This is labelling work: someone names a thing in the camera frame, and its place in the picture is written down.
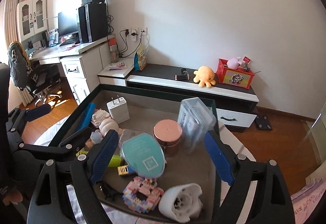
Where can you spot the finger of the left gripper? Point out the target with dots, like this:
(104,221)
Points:
(78,139)
(33,114)

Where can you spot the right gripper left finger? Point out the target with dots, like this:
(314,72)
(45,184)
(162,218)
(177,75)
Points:
(50,202)

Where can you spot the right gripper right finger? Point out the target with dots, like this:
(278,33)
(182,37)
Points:
(261,184)

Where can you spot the small baby doll figure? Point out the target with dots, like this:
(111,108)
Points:
(103,123)

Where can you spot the yellow green tube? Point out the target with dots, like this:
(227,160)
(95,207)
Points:
(115,161)

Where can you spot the white power adapter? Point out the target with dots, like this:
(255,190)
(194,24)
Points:
(118,109)

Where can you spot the teal round case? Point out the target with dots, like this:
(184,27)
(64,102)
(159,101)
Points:
(144,155)

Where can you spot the pink storage box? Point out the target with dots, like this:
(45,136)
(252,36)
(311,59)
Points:
(146,108)

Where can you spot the pink building block toy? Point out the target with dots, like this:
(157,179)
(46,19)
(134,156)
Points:
(142,195)

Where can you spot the white plastic housing part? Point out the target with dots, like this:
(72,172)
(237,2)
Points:
(181,203)

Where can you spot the rose gold round jar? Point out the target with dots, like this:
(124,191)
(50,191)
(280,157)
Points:
(168,134)

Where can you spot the clear plastic box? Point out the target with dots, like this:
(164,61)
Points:
(195,119)

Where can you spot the pink pillow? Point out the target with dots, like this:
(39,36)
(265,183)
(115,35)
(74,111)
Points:
(306,200)

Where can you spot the black office chair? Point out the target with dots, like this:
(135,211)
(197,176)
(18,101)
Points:
(41,82)

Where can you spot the white desk with drawers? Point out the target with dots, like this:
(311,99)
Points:
(81,63)

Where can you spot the black bathroom scale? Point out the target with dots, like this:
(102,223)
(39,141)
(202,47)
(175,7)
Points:
(262,122)

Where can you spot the black computer monitor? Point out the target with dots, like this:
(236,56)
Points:
(67,23)

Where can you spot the blue snack bag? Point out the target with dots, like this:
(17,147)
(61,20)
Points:
(140,58)

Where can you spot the white glass-door cabinet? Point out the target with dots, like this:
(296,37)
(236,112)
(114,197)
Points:
(31,18)

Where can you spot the orange cap bottle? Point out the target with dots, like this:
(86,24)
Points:
(113,50)

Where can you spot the black white tv cabinet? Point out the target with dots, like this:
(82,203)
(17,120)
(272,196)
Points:
(236,107)

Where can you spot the black computer tower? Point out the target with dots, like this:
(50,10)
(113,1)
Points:
(92,22)

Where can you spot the red cartoon storage box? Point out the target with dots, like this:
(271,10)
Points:
(235,77)

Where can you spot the yellow octopus plush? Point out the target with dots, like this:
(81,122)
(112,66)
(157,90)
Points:
(204,77)

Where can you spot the pink plush toy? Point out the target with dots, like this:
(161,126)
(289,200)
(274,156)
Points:
(234,63)

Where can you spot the wall power sockets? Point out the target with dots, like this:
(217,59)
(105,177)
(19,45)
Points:
(135,33)

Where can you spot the black handle tool on cabinet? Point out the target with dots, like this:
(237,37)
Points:
(183,76)

